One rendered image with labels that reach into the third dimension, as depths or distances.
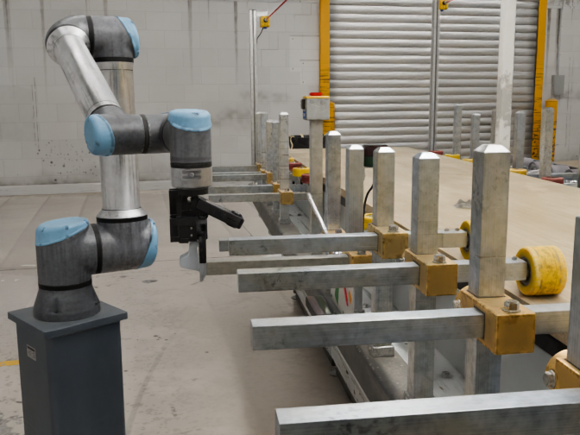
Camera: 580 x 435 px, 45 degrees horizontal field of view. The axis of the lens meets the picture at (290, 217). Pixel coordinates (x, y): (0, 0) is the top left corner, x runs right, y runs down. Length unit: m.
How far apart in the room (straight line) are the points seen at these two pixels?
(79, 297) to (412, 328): 1.38
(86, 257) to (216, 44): 7.48
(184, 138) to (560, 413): 1.04
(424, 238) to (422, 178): 0.10
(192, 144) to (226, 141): 7.92
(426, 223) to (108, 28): 1.24
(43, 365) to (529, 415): 1.64
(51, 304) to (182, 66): 7.42
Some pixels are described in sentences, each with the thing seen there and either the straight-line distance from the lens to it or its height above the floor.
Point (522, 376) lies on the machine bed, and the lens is 1.36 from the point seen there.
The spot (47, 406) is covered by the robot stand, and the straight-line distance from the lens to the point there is 2.16.
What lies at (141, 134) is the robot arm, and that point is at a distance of 1.60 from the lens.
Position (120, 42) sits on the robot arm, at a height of 1.37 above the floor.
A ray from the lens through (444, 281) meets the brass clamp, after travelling 1.11.
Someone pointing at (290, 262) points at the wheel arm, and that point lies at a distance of 1.60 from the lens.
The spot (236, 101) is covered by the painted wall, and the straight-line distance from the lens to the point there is 9.44.
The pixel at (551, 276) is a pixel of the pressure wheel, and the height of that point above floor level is 0.94.
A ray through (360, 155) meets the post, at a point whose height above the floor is 1.09.
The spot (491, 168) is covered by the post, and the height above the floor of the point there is 1.14.
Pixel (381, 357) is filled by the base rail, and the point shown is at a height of 0.70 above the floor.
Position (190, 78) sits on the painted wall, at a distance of 9.36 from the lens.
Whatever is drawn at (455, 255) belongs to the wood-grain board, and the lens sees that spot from 1.48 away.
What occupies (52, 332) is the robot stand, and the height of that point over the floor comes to 0.60.
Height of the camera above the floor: 1.23
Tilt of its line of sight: 10 degrees down
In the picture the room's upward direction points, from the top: straight up
